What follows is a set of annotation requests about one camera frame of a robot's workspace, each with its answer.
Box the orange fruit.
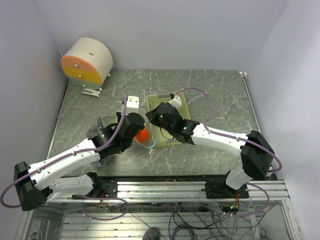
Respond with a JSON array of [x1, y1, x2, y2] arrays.
[[135, 128, 149, 143]]

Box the yellow-green perforated plastic basket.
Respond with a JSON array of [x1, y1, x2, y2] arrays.
[[146, 92, 191, 148]]

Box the blue-zipper clear bag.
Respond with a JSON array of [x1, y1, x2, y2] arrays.
[[133, 107, 157, 149]]

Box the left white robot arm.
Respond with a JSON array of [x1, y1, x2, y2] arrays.
[[13, 112, 145, 212]]

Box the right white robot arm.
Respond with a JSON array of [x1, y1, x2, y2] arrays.
[[145, 102, 274, 198]]

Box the cylindrical drawer box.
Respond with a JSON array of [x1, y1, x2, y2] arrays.
[[60, 37, 114, 91]]

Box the white corner clip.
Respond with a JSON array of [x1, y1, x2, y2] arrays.
[[239, 71, 247, 77]]

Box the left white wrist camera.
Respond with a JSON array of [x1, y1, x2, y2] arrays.
[[125, 95, 140, 115]]

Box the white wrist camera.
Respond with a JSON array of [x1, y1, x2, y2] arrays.
[[168, 93, 182, 109], [125, 95, 140, 115]]

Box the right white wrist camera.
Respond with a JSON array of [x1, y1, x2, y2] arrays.
[[168, 93, 182, 109]]

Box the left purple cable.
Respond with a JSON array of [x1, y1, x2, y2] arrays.
[[0, 94, 128, 208]]

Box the purple cable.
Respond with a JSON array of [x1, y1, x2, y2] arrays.
[[0, 94, 128, 208], [170, 86, 283, 173]]

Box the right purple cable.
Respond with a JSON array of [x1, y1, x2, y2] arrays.
[[170, 86, 283, 173]]

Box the small silver metal bracket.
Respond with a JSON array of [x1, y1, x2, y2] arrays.
[[82, 88, 101, 99]]

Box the aluminium rail frame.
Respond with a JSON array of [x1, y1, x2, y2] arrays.
[[21, 175, 302, 240]]

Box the loose wires under table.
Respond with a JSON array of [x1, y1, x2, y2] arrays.
[[82, 194, 276, 240]]

